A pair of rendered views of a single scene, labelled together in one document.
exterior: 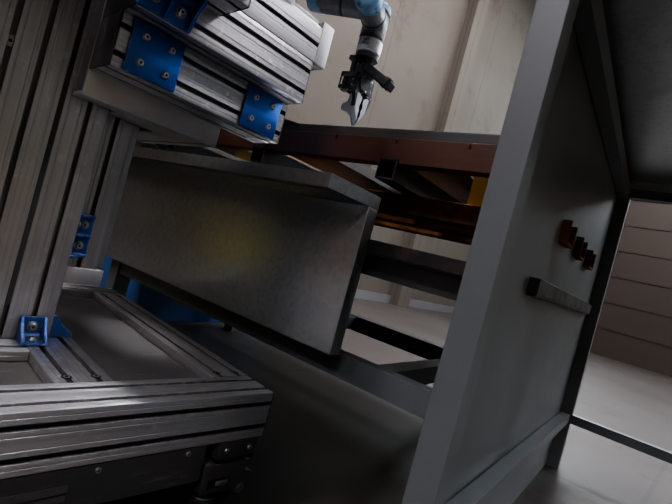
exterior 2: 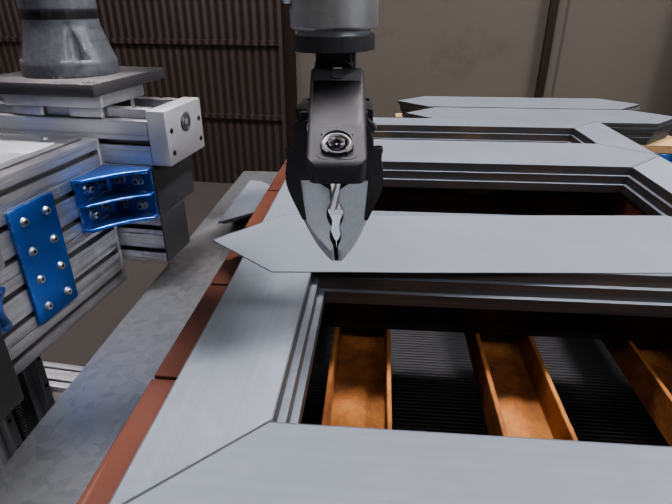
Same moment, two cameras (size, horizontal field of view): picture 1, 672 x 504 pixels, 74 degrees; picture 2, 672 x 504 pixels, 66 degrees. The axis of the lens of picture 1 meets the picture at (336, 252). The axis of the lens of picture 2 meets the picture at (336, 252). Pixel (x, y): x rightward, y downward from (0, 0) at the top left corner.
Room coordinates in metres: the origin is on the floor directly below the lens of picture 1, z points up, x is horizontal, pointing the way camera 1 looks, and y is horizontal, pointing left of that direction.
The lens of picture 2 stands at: (1.10, -0.35, 1.15)
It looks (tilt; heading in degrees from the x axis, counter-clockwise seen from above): 26 degrees down; 59
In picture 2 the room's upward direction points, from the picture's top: straight up
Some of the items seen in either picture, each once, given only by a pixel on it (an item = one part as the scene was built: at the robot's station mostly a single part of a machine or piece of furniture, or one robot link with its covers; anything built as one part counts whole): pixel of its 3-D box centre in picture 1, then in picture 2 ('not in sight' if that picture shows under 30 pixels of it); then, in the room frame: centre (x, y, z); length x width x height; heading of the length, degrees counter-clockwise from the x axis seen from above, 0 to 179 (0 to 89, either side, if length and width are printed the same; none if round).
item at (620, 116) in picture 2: not in sight; (526, 117); (2.46, 0.72, 0.82); 0.80 x 0.40 x 0.06; 144
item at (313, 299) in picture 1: (188, 230); not in sight; (1.42, 0.47, 0.47); 1.30 x 0.04 x 0.35; 54
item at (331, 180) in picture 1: (183, 164); (213, 280); (1.35, 0.51, 0.66); 1.30 x 0.20 x 0.03; 54
